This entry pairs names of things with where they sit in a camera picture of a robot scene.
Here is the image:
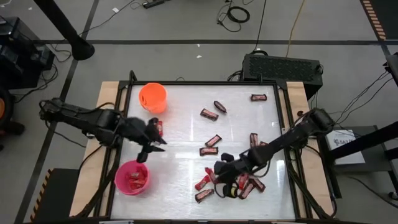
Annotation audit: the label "black metal table frame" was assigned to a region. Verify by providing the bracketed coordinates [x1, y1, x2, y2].
[73, 70, 338, 224]

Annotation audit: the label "black equipment cases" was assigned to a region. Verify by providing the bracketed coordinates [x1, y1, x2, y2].
[0, 17, 56, 90]

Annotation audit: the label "orange and black wheel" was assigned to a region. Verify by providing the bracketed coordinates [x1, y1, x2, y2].
[0, 86, 26, 138]

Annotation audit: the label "grey side table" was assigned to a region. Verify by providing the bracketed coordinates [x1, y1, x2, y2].
[317, 125, 398, 200]

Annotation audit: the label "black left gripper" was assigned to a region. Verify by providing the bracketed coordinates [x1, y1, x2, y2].
[123, 116, 168, 164]

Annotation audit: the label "white printed paper sheet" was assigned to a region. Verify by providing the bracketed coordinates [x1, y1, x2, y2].
[325, 129, 366, 166]

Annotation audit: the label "white table mat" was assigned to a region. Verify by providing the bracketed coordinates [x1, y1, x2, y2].
[110, 84, 296, 220]

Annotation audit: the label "black power strip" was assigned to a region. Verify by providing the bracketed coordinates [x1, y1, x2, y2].
[142, 0, 165, 9]

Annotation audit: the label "black perforated computer case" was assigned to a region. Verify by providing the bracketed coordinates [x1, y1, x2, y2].
[241, 53, 324, 100]

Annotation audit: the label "orange plastic halloween bucket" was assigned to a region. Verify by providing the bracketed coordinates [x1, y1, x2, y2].
[138, 82, 168, 114]

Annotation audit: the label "pink plastic halloween bucket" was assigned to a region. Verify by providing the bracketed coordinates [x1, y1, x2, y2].
[114, 160, 151, 196]

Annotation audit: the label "black hazard striped floor mat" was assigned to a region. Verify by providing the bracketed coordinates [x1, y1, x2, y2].
[30, 167, 81, 223]
[359, 0, 398, 41]

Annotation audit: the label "black slanted stand beam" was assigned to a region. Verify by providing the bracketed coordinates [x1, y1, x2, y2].
[329, 121, 398, 161]

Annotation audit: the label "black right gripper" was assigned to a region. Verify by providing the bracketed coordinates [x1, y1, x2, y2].
[214, 152, 259, 199]

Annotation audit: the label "long black cable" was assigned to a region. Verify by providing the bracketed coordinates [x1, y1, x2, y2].
[252, 0, 268, 54]

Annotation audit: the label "coiled black cable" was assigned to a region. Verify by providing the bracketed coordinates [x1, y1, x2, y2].
[216, 1, 251, 33]

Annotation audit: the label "black table leg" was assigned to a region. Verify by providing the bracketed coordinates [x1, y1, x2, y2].
[32, 0, 96, 62]

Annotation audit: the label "yellow cable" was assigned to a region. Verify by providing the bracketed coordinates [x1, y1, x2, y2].
[285, 0, 307, 58]

